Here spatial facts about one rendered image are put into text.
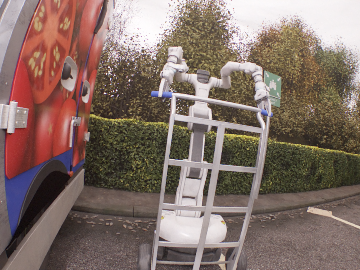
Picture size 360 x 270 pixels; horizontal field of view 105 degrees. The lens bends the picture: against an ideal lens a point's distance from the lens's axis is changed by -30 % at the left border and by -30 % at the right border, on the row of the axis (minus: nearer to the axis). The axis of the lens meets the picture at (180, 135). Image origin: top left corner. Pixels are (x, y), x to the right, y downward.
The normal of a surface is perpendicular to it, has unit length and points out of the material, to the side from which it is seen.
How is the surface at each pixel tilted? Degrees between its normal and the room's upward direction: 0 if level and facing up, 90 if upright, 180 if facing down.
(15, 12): 90
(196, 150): 73
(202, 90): 83
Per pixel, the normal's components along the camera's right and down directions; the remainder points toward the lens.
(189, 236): 0.01, -0.50
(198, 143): 0.10, -0.26
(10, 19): 0.28, 0.05
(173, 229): -0.22, -0.72
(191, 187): 0.01, 0.33
